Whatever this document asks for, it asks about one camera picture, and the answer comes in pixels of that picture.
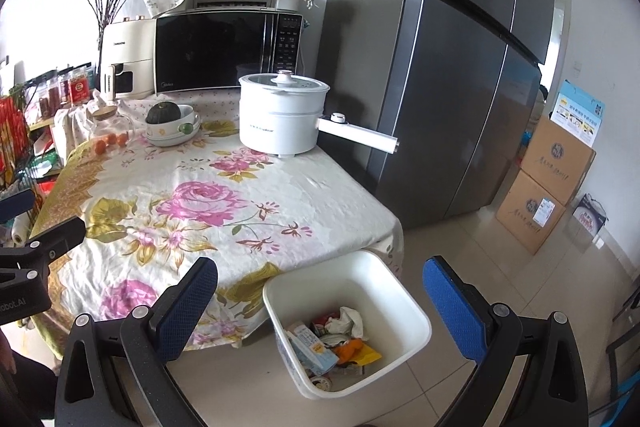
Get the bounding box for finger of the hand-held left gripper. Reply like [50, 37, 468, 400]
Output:
[0, 189, 36, 224]
[0, 216, 87, 278]

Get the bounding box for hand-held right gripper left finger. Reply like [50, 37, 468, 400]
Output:
[54, 257, 219, 427]

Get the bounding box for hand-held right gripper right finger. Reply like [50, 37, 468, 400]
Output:
[422, 256, 591, 427]

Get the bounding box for white plastic trash bin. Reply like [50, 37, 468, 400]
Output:
[262, 250, 432, 400]

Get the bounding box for yellow snack packet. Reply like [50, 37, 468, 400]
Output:
[345, 342, 383, 365]

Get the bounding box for red soda can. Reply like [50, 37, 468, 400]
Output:
[312, 314, 341, 334]

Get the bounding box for blue yellow drink carton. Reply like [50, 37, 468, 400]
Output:
[286, 324, 341, 378]

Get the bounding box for white paper roll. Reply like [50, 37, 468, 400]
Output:
[10, 214, 33, 248]

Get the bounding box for stack of red packets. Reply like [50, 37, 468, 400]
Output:
[0, 97, 31, 188]

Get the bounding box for small-flowered white cloth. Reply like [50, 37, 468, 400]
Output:
[52, 87, 241, 162]

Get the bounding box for person's dark pants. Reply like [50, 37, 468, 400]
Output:
[0, 347, 58, 427]

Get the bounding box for crumpled white tissue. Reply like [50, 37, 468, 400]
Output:
[330, 306, 365, 338]

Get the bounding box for floral tablecloth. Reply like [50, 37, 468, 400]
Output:
[30, 79, 405, 358]

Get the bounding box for glass jar with wooden lid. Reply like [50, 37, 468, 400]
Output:
[89, 106, 132, 154]

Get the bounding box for row of spice jars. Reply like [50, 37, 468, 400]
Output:
[22, 64, 96, 118]

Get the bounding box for white ceramic bowl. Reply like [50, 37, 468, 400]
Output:
[145, 104, 202, 148]

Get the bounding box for dark green pumpkin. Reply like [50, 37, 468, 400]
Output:
[146, 102, 181, 125]

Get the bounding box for small printed box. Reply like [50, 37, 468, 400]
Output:
[572, 193, 608, 238]

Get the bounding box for cream air fryer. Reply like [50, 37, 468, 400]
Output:
[100, 18, 157, 102]

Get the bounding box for white electric cooking pot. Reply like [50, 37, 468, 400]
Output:
[238, 70, 401, 158]

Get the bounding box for grey refrigerator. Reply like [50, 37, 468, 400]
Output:
[314, 0, 557, 230]

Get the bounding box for blue white printed board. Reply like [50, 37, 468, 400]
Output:
[552, 80, 606, 148]

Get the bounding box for black microwave oven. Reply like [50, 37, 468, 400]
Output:
[154, 9, 305, 96]

